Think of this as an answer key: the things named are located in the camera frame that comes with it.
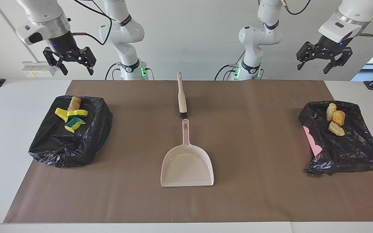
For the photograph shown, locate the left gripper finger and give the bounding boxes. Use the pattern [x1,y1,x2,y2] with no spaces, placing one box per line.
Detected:
[323,47,353,74]
[296,41,320,71]

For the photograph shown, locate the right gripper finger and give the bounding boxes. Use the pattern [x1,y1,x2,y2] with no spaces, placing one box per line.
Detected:
[72,47,97,76]
[42,47,68,76]

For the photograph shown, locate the striped pale bread roll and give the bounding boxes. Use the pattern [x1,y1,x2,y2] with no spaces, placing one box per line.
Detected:
[67,96,82,112]

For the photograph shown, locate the orange striped croissant piece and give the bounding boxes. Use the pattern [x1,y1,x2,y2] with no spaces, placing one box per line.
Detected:
[326,103,337,122]

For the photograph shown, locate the brown speckled bread piece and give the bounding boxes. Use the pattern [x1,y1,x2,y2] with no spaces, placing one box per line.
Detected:
[332,110,346,127]

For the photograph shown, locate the yellow sponge with green pad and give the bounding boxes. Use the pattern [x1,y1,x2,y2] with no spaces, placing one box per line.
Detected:
[64,117,86,133]

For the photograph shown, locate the pale green chip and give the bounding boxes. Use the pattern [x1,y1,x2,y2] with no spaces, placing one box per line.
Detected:
[328,121,345,137]

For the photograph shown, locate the beige hand brush black bristles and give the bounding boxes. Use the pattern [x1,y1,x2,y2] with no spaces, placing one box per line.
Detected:
[177,72,188,119]

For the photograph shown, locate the beige plastic dustpan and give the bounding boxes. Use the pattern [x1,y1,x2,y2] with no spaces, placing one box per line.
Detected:
[160,119,214,188]

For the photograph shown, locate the pink plastic bin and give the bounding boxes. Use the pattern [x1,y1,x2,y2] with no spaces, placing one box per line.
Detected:
[303,126,323,157]

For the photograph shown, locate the black bag lined trash bin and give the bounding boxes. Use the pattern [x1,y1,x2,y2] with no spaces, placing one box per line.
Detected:
[28,95,113,168]

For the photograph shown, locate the black plastic trash bag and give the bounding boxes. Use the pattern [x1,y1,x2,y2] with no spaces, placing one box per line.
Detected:
[299,101,373,176]

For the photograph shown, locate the brown paper table mat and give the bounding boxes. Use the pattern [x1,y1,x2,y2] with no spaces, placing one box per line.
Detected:
[3,80,373,224]

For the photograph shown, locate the white wall outlet box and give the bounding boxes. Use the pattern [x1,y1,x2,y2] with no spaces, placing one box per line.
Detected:
[22,61,56,78]

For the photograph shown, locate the black base power cable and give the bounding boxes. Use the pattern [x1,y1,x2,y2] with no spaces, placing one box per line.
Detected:
[214,64,239,80]
[105,63,122,80]

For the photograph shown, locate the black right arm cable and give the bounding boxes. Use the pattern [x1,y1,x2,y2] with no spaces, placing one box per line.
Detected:
[70,0,113,46]

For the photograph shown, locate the white wall cable duct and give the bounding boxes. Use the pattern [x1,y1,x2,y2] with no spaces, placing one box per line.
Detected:
[0,0,40,62]

